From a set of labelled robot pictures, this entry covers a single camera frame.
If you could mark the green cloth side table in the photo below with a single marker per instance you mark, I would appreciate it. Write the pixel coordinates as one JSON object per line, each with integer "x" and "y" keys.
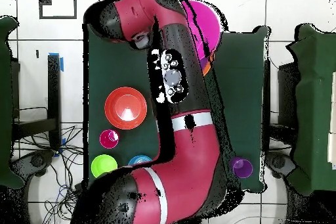
{"x": 5, "y": 103}
{"x": 315, "y": 103}

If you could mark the small blue bowl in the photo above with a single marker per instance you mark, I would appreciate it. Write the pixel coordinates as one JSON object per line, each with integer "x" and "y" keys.
{"x": 140, "y": 159}

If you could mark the orange bowl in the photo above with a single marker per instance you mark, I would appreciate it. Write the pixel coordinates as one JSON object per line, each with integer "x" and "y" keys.
{"x": 207, "y": 69}

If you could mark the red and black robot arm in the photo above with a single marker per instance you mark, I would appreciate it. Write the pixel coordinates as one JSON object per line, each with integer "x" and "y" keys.
{"x": 189, "y": 155}

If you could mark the black wheeled base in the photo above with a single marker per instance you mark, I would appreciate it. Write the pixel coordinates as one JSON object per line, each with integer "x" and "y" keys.
{"x": 278, "y": 162}
{"x": 38, "y": 161}

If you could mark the dark green tablecloth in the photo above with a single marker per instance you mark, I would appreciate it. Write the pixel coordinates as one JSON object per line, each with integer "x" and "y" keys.
{"x": 118, "y": 71}

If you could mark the white box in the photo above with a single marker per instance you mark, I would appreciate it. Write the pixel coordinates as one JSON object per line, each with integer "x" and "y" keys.
{"x": 333, "y": 150}

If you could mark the purple cup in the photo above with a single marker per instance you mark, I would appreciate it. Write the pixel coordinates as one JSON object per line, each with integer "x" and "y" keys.
{"x": 242, "y": 168}

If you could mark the crimson cup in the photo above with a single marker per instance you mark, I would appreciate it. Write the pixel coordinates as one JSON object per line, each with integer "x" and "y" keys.
{"x": 106, "y": 140}

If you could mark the blue tape strip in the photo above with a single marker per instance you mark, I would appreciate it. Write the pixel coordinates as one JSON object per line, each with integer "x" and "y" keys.
{"x": 62, "y": 65}

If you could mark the black stand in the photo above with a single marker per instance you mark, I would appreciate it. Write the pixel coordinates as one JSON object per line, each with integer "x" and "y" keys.
{"x": 53, "y": 90}
{"x": 287, "y": 90}

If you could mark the pink bowl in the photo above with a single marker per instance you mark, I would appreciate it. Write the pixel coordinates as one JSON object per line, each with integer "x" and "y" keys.
{"x": 210, "y": 24}

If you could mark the red-orange bowl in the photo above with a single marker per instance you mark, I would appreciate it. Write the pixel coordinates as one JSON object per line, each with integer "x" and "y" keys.
{"x": 115, "y": 108}

